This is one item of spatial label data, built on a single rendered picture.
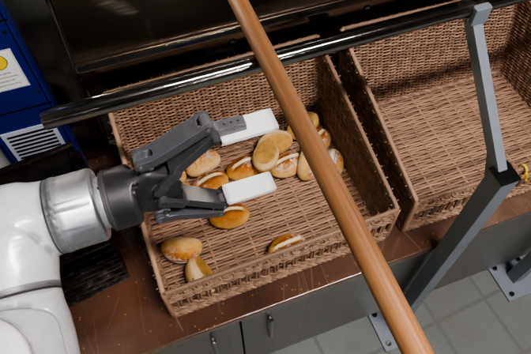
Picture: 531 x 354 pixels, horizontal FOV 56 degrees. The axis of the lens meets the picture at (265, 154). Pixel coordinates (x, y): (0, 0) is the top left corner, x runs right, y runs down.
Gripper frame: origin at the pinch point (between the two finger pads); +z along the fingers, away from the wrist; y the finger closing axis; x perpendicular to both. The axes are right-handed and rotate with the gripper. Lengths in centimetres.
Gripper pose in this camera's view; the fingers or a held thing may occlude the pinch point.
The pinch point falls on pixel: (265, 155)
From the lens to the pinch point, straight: 63.4
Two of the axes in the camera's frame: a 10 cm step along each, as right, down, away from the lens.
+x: 3.4, 7.7, -5.4
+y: 0.0, 5.7, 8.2
